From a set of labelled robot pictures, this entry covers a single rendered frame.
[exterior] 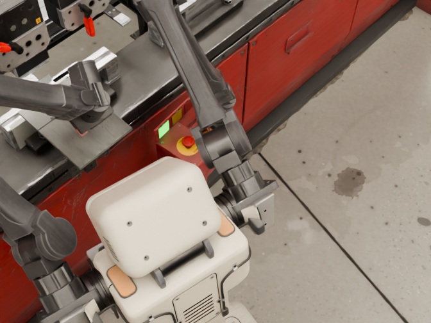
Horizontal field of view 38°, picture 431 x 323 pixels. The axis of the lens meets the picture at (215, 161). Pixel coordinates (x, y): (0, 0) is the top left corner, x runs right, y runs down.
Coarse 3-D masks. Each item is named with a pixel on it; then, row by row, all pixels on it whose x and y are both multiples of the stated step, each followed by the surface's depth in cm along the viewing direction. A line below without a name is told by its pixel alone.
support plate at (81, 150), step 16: (64, 80) 174; (32, 112) 168; (48, 128) 165; (64, 128) 165; (96, 128) 165; (112, 128) 165; (128, 128) 165; (64, 144) 162; (80, 144) 162; (96, 144) 162; (112, 144) 162; (80, 160) 159
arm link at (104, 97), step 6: (90, 84) 144; (96, 84) 144; (96, 90) 143; (102, 90) 144; (102, 96) 144; (108, 96) 145; (102, 102) 144; (108, 102) 145; (96, 108) 143; (102, 108) 144; (90, 114) 146; (96, 114) 145; (102, 114) 147
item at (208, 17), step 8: (232, 0) 207; (240, 0) 207; (208, 8) 204; (216, 8) 204; (224, 8) 205; (232, 8) 206; (200, 16) 202; (208, 16) 202; (216, 16) 202; (224, 16) 205; (192, 24) 200; (200, 24) 200; (208, 24) 201; (192, 32) 198; (200, 32) 200
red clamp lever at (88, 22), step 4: (80, 4) 156; (84, 4) 155; (80, 8) 155; (84, 8) 155; (88, 8) 155; (84, 12) 155; (88, 12) 155; (84, 16) 158; (88, 16) 157; (84, 20) 158; (88, 20) 157; (92, 20) 159; (88, 24) 158; (92, 24) 159; (88, 28) 160; (92, 28) 160; (88, 32) 161; (92, 32) 161; (92, 36) 162
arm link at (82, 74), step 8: (80, 64) 143; (88, 64) 144; (72, 72) 143; (80, 72) 142; (88, 72) 144; (96, 72) 145; (72, 80) 143; (80, 80) 142; (88, 80) 143; (96, 80) 144; (88, 88) 141; (80, 96) 136; (88, 96) 138; (96, 96) 140; (88, 104) 137; (96, 104) 140
